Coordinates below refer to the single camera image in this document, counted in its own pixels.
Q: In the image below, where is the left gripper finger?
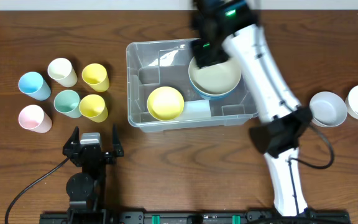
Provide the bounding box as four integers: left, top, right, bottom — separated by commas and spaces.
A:
112, 124, 123, 152
63, 126, 80, 149

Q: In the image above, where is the large beige bowl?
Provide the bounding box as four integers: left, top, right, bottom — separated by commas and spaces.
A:
188, 57, 242, 96

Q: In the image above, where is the dark blue bowl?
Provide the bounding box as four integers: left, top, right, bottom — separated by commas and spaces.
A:
196, 90, 232, 100
190, 80, 241, 100

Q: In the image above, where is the yellow bowl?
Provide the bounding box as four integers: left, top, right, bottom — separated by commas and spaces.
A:
147, 86, 185, 121

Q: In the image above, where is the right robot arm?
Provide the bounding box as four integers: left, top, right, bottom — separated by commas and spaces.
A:
191, 0, 312, 217

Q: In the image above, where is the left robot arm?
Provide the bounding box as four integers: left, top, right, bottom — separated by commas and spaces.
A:
63, 126, 124, 212

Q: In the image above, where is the clear plastic storage container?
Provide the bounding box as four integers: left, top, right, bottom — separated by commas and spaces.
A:
126, 39, 258, 133

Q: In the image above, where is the lower yellow cup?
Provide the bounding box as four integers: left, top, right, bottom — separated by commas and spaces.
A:
79, 94, 108, 123

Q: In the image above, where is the yellow cup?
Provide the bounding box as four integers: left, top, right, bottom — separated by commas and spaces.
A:
79, 94, 108, 123
81, 63, 109, 92

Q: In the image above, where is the mint green cup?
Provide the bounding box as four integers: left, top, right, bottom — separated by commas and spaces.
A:
53, 90, 81, 118

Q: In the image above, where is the pink cup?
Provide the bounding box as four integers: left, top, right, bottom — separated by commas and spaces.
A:
18, 105, 52, 133

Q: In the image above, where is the upper yellow cup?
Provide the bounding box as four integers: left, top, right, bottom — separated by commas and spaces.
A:
81, 63, 109, 92

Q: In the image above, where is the cream white cup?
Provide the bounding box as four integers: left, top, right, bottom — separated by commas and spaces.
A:
47, 58, 78, 88

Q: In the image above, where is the light blue cup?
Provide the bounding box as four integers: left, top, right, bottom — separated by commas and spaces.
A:
18, 72, 51, 101

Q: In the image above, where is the light grey bowl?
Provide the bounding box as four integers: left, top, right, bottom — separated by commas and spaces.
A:
309, 91, 347, 127

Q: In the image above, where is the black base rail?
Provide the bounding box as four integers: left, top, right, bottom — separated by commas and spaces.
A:
39, 210, 351, 224

